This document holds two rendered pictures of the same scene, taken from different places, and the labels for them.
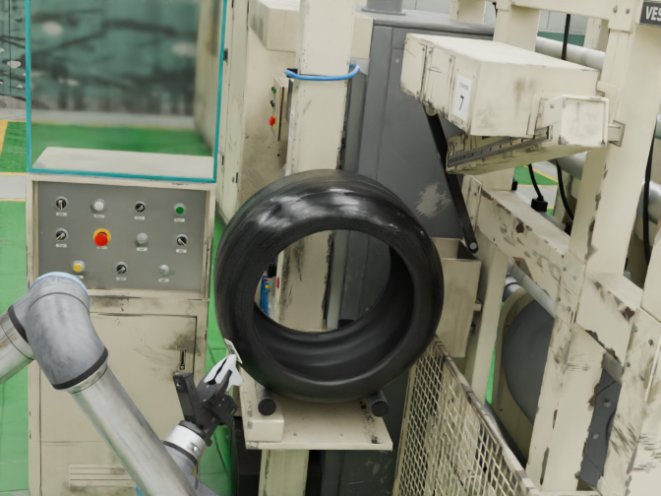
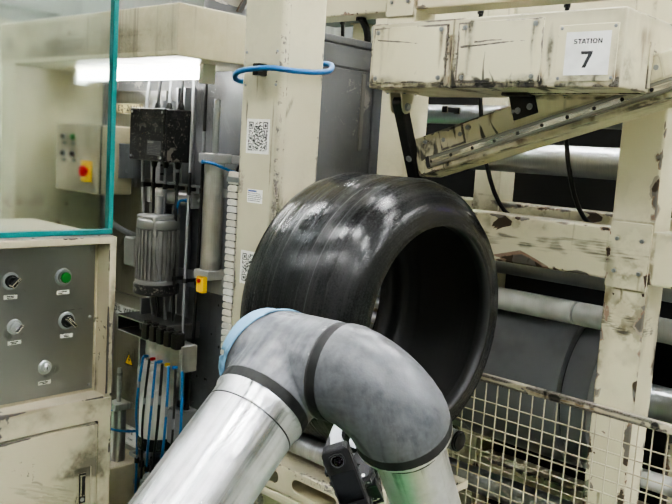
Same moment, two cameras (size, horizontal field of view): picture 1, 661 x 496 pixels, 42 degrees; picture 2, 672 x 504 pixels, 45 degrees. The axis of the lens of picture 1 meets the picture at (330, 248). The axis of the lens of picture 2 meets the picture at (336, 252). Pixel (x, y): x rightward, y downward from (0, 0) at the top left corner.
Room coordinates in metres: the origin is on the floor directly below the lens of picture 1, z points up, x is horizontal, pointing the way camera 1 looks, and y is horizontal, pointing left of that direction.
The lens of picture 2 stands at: (0.76, 1.05, 1.50)
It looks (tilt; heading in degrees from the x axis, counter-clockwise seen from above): 7 degrees down; 323
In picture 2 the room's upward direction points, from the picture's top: 4 degrees clockwise
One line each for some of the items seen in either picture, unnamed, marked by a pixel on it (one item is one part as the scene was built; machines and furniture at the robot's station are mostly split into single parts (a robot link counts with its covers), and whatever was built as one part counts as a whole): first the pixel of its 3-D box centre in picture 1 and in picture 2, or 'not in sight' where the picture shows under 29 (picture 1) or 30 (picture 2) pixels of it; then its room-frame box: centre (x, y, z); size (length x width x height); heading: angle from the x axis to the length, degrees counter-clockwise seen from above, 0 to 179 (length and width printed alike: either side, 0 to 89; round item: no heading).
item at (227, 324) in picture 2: not in sight; (238, 274); (2.38, 0.12, 1.19); 0.05 x 0.04 x 0.48; 100
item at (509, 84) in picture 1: (484, 82); (512, 59); (1.99, -0.31, 1.71); 0.61 x 0.25 x 0.15; 10
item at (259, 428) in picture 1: (260, 397); (304, 477); (2.03, 0.14, 0.83); 0.36 x 0.09 x 0.06; 10
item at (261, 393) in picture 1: (262, 375); (307, 447); (2.03, 0.14, 0.90); 0.35 x 0.05 x 0.05; 10
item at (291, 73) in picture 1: (321, 72); (283, 71); (2.31, 0.07, 1.66); 0.19 x 0.19 x 0.06; 10
